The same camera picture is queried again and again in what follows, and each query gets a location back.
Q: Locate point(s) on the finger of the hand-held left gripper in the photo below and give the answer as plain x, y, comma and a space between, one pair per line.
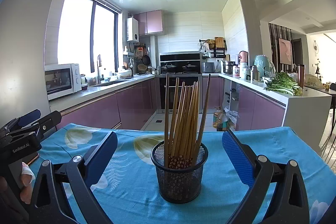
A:
50, 120
30, 115

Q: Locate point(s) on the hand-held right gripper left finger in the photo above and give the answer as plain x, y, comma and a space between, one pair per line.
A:
105, 153

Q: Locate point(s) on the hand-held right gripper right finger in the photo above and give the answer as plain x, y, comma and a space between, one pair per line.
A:
236, 158

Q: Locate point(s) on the black mesh holder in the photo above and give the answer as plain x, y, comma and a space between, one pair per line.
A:
179, 182

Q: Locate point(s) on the bundle of wooden chopsticks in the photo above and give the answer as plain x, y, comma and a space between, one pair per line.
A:
187, 119

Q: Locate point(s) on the person's left hand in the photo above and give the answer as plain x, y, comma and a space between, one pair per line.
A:
27, 184

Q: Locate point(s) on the white microwave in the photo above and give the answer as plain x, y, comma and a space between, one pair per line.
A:
61, 81

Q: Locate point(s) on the blue floral tablecloth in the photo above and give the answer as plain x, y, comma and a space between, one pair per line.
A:
275, 145

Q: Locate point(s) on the cooking oil bottle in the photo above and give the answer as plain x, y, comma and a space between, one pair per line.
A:
220, 119

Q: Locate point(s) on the pink base cabinet run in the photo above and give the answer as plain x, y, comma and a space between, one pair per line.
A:
260, 111
105, 103

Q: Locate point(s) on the steel faucet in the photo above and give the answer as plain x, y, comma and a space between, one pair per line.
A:
99, 69

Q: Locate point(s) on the grey refrigerator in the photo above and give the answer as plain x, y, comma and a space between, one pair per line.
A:
23, 43

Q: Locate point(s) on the white cooker pot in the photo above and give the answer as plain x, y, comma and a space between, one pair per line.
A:
124, 74

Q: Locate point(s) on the steel vacuum bottle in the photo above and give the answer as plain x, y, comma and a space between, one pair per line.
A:
254, 73

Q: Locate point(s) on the leafy green vegetables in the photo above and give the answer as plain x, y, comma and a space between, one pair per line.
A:
283, 85

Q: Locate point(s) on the steel stockpot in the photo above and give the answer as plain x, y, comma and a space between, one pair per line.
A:
228, 67

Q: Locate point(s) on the woven bamboo basket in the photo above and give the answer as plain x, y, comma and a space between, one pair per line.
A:
142, 68

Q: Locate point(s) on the window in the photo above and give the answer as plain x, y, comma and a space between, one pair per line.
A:
76, 29

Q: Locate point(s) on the silver toaster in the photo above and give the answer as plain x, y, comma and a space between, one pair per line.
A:
208, 67

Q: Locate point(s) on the chair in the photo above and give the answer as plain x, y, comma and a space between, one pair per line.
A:
330, 140

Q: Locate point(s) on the mint green air fryer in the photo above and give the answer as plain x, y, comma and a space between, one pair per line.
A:
263, 66

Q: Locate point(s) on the pink kettle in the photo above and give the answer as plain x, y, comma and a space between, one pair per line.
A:
243, 57

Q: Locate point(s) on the black lidded pot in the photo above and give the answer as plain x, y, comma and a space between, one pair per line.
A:
169, 67
189, 68

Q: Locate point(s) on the black frying pan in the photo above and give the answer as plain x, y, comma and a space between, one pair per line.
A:
146, 59

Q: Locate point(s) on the brown tumbler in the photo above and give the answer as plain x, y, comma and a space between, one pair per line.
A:
300, 76

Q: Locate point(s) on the yellowish plastic bag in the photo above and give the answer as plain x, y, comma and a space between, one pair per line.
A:
313, 81

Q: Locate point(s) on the black built-in stove oven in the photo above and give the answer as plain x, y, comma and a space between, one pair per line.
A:
181, 58

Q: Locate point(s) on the white water heater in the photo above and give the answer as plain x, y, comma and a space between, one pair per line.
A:
132, 29

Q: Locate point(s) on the wall rack with cutting boards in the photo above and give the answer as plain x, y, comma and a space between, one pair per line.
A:
216, 47

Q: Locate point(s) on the framed wall picture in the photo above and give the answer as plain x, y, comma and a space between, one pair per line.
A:
284, 51

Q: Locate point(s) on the wall clock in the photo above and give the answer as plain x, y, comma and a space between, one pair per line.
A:
316, 48

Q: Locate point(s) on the pink wall cabinets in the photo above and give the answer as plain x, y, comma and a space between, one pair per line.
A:
149, 22

